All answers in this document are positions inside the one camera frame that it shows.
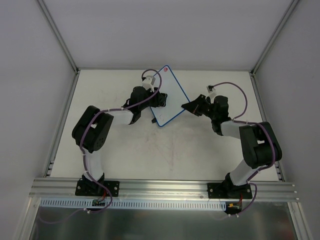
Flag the purple cable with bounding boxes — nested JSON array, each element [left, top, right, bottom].
[[80, 68, 163, 208], [214, 81, 277, 181]]

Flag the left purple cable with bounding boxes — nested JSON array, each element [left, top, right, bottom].
[[80, 68, 163, 208]]

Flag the left aluminium frame post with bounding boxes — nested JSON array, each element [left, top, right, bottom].
[[35, 0, 79, 74]]

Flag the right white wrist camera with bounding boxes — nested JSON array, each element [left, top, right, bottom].
[[206, 85, 217, 99]]

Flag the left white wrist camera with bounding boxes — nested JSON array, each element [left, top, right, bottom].
[[142, 75, 156, 92]]

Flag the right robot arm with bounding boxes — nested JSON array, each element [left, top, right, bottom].
[[182, 94, 282, 199]]

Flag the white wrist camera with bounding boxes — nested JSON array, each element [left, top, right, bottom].
[[206, 85, 217, 99], [142, 75, 156, 92]]

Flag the aluminium frame post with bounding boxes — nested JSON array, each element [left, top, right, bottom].
[[35, 0, 79, 74], [250, 0, 301, 76]]

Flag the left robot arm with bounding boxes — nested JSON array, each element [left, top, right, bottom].
[[71, 86, 168, 196]]

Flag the white slotted cable duct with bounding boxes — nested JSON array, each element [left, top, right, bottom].
[[39, 197, 227, 211]]

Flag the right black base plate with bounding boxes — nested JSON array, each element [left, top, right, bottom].
[[207, 182, 253, 200]]

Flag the blue framed whiteboard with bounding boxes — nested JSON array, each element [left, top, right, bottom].
[[150, 65, 190, 127]]

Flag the aluminium mounting rail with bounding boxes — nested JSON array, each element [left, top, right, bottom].
[[29, 177, 300, 202]]

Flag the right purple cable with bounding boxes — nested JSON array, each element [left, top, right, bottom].
[[214, 81, 277, 181]]

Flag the right aluminium frame post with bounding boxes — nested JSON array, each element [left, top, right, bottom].
[[250, 0, 301, 76]]

